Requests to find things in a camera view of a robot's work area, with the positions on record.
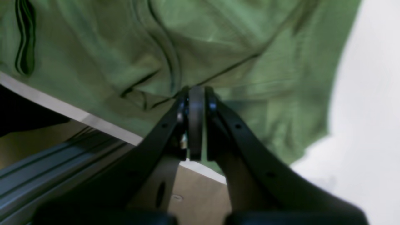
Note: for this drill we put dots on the green t-shirt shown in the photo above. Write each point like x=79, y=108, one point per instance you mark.
x=272, y=61

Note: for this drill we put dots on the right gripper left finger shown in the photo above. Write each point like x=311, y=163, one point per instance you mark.
x=135, y=189

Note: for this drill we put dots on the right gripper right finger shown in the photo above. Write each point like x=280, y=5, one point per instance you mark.
x=262, y=189

